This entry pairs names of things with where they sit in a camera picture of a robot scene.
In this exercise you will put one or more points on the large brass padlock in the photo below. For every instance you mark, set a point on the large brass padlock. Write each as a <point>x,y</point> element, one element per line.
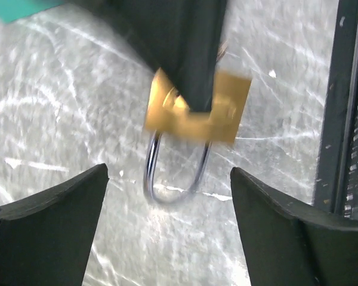
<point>168,112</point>

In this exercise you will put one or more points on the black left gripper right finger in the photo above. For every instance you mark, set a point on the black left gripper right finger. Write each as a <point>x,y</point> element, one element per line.
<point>288,242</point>

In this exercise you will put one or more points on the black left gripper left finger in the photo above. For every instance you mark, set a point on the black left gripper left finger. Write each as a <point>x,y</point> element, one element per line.
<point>46,238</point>

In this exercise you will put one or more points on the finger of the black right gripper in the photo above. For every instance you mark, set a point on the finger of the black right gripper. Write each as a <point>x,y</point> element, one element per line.
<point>180,37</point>

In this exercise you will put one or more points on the teal white small box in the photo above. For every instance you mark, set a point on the teal white small box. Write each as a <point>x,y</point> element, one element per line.
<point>12,10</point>

